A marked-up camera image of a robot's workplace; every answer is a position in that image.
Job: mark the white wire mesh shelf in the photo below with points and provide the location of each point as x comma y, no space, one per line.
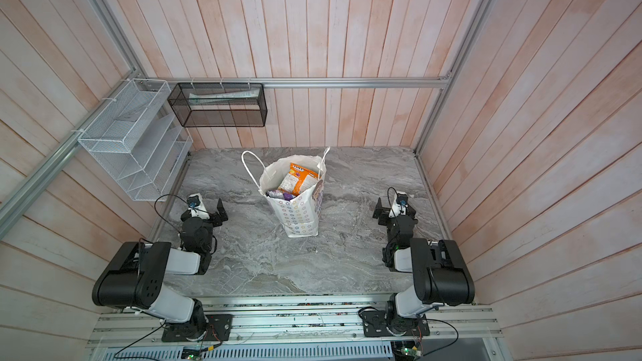
139,144

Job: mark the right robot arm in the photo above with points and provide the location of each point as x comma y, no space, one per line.
440,276

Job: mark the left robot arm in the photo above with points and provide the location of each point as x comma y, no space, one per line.
134,278

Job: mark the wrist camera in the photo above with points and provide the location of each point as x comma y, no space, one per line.
196,206
399,204

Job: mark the black mesh basket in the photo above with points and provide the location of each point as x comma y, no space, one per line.
198,105

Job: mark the aluminium mounting rail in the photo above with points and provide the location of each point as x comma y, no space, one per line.
295,319

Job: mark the white printed paper bag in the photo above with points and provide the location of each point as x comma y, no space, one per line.
299,217

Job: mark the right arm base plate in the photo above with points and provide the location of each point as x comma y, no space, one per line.
379,324

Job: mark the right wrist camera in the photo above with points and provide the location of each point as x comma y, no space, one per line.
399,204

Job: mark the purple Fox's candy bag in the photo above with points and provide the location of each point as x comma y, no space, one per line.
280,195

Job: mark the orange snack bag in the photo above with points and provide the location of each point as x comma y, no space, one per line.
298,180

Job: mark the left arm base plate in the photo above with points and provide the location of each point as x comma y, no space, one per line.
212,327

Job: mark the aluminium frame crossbar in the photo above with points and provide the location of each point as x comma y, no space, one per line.
317,82

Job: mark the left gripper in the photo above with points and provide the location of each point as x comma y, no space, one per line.
215,217

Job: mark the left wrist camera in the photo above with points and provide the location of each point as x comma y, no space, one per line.
196,206

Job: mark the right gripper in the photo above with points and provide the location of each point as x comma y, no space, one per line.
384,221

